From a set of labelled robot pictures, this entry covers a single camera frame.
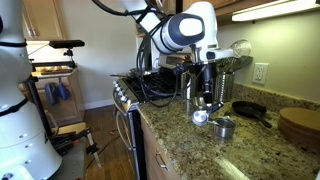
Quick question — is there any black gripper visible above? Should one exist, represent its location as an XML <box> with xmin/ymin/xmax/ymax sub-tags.
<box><xmin>196</xmin><ymin>62</ymin><xmax>218</xmax><ymax>114</ymax></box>

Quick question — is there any small steel measuring cup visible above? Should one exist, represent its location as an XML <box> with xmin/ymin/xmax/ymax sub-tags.
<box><xmin>191</xmin><ymin>102</ymin><xmax>225</xmax><ymax>128</ymax></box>

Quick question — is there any steel utensil holder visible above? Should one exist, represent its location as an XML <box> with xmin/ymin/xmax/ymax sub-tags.
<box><xmin>180</xmin><ymin>72</ymin><xmax>198</xmax><ymax>101</ymax></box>
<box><xmin>214</xmin><ymin>72</ymin><xmax>236</xmax><ymax>104</ymax></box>

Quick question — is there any large steel measuring cup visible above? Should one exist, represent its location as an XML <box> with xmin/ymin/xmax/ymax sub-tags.
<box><xmin>213</xmin><ymin>114</ymin><xmax>237</xmax><ymax>141</ymax></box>

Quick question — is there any black slotted spoon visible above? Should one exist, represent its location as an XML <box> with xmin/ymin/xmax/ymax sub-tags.
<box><xmin>218</xmin><ymin>61</ymin><xmax>238</xmax><ymax>75</ymax></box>

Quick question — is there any black cast iron skillet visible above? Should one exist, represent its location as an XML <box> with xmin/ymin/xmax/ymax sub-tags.
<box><xmin>231</xmin><ymin>101</ymin><xmax>273</xmax><ymax>129</ymax></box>

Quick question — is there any black spatula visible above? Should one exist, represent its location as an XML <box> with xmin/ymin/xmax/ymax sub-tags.
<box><xmin>233</xmin><ymin>55</ymin><xmax>254</xmax><ymax>73</ymax></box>

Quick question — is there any wooden counter base cabinet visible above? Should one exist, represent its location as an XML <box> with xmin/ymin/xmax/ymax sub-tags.
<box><xmin>139</xmin><ymin>113</ymin><xmax>183</xmax><ymax>180</ymax></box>

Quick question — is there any stainless steel stove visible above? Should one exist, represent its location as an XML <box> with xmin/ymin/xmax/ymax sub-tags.
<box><xmin>111</xmin><ymin>53</ymin><xmax>188</xmax><ymax>180</ymax></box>

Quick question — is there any dark round wooden board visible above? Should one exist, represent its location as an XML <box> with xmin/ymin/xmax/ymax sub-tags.
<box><xmin>277</xmin><ymin>119</ymin><xmax>320</xmax><ymax>150</ymax></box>

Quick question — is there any light round wooden board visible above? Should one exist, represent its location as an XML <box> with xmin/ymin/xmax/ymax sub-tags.
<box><xmin>279</xmin><ymin>107</ymin><xmax>320</xmax><ymax>133</ymax></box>

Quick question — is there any under cabinet light strip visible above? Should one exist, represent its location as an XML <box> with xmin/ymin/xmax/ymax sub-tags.
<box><xmin>231</xmin><ymin>0</ymin><xmax>320</xmax><ymax>23</ymax></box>

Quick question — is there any yellow wooden board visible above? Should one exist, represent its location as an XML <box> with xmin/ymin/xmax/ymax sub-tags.
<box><xmin>54</xmin><ymin>121</ymin><xmax>87</xmax><ymax>135</ymax></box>

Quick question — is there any blue oven mitt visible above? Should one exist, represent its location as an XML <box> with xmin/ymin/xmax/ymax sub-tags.
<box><xmin>44</xmin><ymin>81</ymin><xmax>58</xmax><ymax>106</ymax></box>
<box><xmin>54</xmin><ymin>80</ymin><xmax>72</xmax><ymax>101</ymax></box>

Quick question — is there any black clamp assembly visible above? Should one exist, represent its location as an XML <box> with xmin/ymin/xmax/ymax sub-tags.
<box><xmin>49</xmin><ymin>128</ymin><xmax>103</xmax><ymax>169</ymax></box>

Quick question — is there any grey robot table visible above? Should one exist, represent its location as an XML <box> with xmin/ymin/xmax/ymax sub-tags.
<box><xmin>49</xmin><ymin>141</ymin><xmax>87</xmax><ymax>180</ymax></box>

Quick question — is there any white wall power outlet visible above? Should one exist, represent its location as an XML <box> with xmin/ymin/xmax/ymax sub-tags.
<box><xmin>252</xmin><ymin>62</ymin><xmax>270</xmax><ymax>85</ymax></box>

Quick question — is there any wire mesh skimmer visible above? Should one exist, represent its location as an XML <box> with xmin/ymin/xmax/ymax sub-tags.
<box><xmin>229</xmin><ymin>39</ymin><xmax>253</xmax><ymax>59</ymax></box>

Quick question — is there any metal drawer handle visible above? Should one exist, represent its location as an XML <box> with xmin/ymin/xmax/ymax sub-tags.
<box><xmin>154</xmin><ymin>151</ymin><xmax>170</xmax><ymax>172</ymax></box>

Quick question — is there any oven door handle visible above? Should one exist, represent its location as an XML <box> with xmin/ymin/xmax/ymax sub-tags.
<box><xmin>114</xmin><ymin>109</ymin><xmax>134</xmax><ymax>153</ymax></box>

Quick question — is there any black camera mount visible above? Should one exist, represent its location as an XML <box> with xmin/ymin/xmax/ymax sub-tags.
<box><xmin>63</xmin><ymin>48</ymin><xmax>76</xmax><ymax>69</ymax></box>

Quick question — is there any black stereo camera bar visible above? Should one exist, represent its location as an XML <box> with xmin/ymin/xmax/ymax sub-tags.
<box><xmin>48</xmin><ymin>39</ymin><xmax>86</xmax><ymax>50</ymax></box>

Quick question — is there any wooden wall cabinet with handles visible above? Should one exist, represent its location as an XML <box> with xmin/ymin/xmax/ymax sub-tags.
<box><xmin>21</xmin><ymin>0</ymin><xmax>68</xmax><ymax>43</ymax></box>

